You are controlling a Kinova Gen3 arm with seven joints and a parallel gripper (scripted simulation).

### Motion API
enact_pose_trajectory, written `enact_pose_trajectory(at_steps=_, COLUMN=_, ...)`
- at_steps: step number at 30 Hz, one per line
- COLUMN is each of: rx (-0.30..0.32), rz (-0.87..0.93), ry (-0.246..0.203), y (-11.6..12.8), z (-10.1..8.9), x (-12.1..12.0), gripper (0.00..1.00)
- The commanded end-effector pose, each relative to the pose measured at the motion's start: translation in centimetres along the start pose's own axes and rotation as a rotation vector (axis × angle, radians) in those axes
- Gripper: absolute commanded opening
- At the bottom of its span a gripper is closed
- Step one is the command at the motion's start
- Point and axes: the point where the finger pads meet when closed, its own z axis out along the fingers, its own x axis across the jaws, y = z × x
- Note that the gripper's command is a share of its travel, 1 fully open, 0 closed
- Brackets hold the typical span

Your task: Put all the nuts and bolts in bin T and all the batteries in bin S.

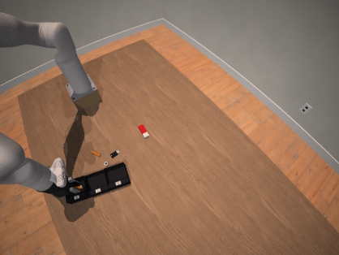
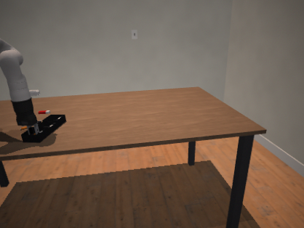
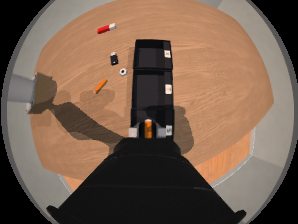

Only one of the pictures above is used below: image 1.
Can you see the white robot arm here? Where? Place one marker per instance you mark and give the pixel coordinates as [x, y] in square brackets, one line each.
[15, 168]

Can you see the black three-compartment bin rack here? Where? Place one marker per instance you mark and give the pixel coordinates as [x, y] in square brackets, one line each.
[114, 177]

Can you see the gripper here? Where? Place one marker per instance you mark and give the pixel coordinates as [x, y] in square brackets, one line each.
[55, 180]

